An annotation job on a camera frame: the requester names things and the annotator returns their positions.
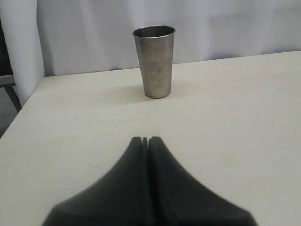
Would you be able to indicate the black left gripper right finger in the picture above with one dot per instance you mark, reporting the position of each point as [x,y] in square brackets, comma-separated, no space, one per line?
[180,200]

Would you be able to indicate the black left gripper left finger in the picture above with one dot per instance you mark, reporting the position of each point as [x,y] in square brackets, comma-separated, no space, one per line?
[119,198]

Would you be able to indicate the stainless steel cup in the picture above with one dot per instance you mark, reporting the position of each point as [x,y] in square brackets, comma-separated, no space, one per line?
[154,47]

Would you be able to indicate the dark metal frame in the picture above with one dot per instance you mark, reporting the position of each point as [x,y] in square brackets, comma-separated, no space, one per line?
[7,80]

